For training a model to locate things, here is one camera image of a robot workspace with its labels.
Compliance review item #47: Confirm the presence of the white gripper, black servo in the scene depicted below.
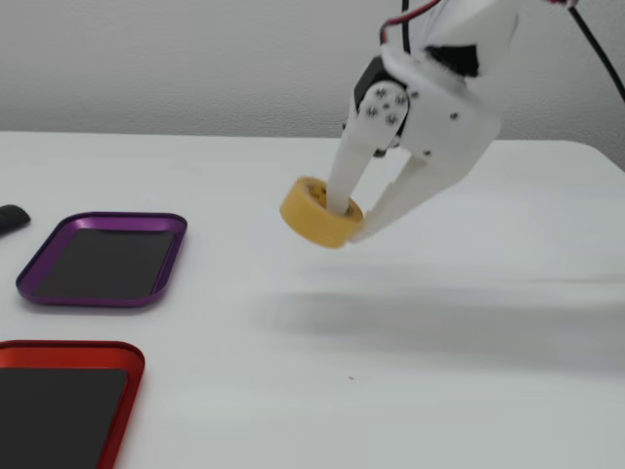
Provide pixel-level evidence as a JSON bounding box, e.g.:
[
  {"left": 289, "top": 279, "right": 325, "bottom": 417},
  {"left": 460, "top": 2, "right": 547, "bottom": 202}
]
[{"left": 325, "top": 46, "right": 503, "bottom": 245}]

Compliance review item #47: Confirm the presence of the yellow masking tape roll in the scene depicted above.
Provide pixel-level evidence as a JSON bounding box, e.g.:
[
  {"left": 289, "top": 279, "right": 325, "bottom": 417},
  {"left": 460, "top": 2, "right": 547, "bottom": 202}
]
[{"left": 278, "top": 176, "right": 365, "bottom": 250}]

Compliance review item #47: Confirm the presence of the purple metal dish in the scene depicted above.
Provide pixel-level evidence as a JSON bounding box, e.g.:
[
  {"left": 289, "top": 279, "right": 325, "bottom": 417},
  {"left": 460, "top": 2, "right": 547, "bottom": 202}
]
[{"left": 15, "top": 211, "right": 188, "bottom": 309}]

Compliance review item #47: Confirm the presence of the red metal dish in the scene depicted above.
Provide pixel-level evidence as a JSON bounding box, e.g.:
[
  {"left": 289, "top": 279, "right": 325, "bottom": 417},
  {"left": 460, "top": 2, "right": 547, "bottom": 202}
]
[{"left": 0, "top": 340, "right": 146, "bottom": 469}]

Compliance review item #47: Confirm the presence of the small black object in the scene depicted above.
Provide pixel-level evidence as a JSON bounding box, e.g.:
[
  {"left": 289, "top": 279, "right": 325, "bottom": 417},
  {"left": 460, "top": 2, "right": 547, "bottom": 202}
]
[{"left": 0, "top": 204, "right": 32, "bottom": 239}]

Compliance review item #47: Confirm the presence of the red white black servo wire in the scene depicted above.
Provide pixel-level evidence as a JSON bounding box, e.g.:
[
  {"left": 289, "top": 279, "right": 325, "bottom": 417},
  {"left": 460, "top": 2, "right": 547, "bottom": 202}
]
[{"left": 380, "top": 0, "right": 582, "bottom": 48}]

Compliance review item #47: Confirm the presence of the black cable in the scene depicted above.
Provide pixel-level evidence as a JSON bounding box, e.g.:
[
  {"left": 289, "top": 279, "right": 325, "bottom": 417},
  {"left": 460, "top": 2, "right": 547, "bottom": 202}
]
[{"left": 399, "top": 0, "right": 625, "bottom": 104}]

